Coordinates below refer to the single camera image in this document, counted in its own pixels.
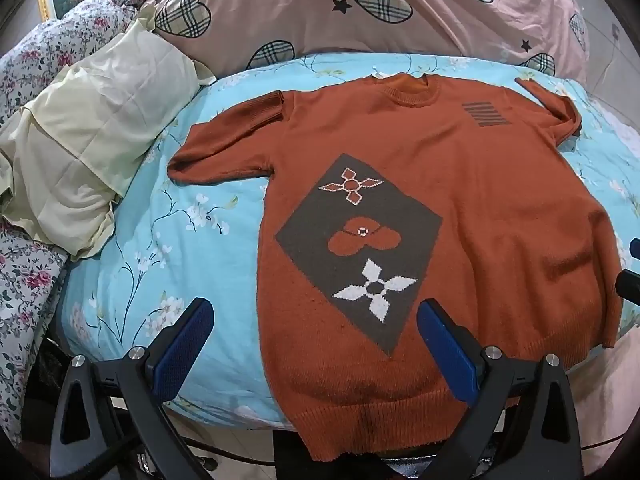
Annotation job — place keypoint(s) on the cream pillow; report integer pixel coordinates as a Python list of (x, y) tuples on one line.
[(90, 125)]

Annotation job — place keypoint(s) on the orange knit sweater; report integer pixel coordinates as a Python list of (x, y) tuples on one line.
[(475, 185)]

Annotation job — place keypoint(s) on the white red floral blanket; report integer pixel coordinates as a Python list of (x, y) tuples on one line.
[(30, 280)]

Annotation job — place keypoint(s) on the pink mattress cover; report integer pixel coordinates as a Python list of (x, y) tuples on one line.
[(605, 400)]

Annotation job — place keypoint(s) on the pink quilt with plaid hearts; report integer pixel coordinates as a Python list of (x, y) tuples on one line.
[(300, 10)]

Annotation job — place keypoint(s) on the blue floral bed sheet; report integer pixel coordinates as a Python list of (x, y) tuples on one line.
[(210, 260)]

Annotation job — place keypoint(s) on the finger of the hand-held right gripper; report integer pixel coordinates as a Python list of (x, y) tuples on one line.
[(636, 249), (630, 287)]

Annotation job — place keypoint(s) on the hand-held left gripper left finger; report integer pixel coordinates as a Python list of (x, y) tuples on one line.
[(184, 352)]

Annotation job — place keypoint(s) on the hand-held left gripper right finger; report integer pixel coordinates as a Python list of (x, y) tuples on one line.
[(446, 355)]

